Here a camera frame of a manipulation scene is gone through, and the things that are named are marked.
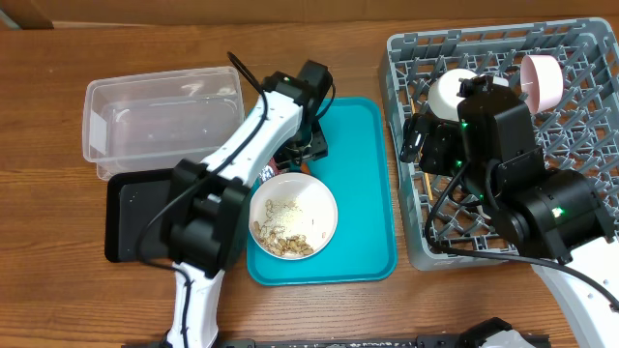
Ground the wooden chopstick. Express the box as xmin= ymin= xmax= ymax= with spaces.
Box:
xmin=410 ymin=98 xmax=433 ymax=203

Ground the pink plate with food scraps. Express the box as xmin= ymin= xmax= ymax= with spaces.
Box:
xmin=249 ymin=173 xmax=339 ymax=261

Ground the grey dishwasher rack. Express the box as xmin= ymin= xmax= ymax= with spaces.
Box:
xmin=378 ymin=17 xmax=618 ymax=271

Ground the white bowl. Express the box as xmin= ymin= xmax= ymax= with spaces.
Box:
xmin=427 ymin=69 xmax=485 ymax=123

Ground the black rectangular tray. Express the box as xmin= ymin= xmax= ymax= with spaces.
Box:
xmin=103 ymin=167 xmax=251 ymax=265

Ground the pink bowl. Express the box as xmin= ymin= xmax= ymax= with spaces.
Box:
xmin=519 ymin=55 xmax=563 ymax=114

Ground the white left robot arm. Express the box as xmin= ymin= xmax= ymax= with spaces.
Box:
xmin=161 ymin=60 xmax=335 ymax=347

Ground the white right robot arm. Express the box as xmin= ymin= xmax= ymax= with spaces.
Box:
xmin=399 ymin=75 xmax=618 ymax=347

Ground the orange carrot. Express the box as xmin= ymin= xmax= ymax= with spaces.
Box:
xmin=301 ymin=163 xmax=311 ymax=175

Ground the clear plastic bin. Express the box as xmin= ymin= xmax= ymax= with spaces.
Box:
xmin=82 ymin=66 xmax=246 ymax=181

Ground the red foil snack wrapper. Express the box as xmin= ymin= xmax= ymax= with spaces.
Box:
xmin=258 ymin=160 xmax=286 ymax=185

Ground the teal serving tray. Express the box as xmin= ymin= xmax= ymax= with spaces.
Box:
xmin=247 ymin=97 xmax=398 ymax=286

